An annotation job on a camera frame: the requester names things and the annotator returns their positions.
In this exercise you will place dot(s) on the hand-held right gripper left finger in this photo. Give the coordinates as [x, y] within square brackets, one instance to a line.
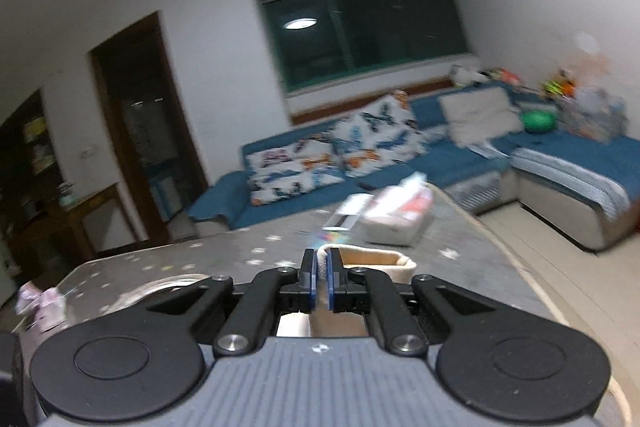
[311, 279]

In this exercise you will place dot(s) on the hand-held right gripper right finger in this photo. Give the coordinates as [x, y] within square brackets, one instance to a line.
[329, 279]

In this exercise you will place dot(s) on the cream sweatshirt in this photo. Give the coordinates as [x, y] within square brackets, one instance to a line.
[380, 269]

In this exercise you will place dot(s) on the clear plastic toy box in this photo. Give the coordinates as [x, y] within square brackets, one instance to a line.
[332, 237]

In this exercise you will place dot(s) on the pink white tissue pack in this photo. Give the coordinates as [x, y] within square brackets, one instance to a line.
[45, 307]

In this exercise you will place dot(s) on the white remote control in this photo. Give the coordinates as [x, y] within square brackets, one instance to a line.
[345, 212]

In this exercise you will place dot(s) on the white tissue box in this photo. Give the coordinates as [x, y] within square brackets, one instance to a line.
[395, 222]

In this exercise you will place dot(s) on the wide butterfly print pillow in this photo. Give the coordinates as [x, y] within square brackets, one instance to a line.
[290, 172]

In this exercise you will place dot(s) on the grey star-print tablecloth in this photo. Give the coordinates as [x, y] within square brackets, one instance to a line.
[475, 257]

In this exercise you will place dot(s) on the square butterfly print pillow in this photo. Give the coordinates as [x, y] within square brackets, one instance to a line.
[380, 132]

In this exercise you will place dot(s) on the wooden side cabinet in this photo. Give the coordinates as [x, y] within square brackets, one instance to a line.
[75, 212]

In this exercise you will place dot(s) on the glass kettle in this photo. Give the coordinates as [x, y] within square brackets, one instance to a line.
[66, 197]

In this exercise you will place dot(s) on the wooden shelf unit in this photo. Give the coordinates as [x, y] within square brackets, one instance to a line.
[30, 157]

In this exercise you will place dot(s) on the white papers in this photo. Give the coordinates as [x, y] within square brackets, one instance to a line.
[487, 149]

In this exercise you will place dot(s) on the beige pillow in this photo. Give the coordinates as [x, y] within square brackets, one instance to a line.
[480, 114]

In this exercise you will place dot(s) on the black white plush toy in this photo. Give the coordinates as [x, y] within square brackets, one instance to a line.
[465, 76]

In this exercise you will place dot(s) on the blue corner sofa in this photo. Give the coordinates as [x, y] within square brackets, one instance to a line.
[550, 157]

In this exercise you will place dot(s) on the dark window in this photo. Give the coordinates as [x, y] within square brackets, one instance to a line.
[375, 27]

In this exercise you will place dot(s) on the pink orange plush toys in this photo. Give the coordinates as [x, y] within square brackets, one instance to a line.
[502, 76]

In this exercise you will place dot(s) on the yellow green toy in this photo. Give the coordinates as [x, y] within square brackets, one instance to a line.
[557, 86]

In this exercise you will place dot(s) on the clear storage container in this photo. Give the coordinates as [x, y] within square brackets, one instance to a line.
[595, 114]

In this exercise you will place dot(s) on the wooden wall rail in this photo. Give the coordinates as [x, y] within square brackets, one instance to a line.
[325, 108]

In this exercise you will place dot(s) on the wooden door frame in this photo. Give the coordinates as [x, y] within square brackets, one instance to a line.
[181, 107]

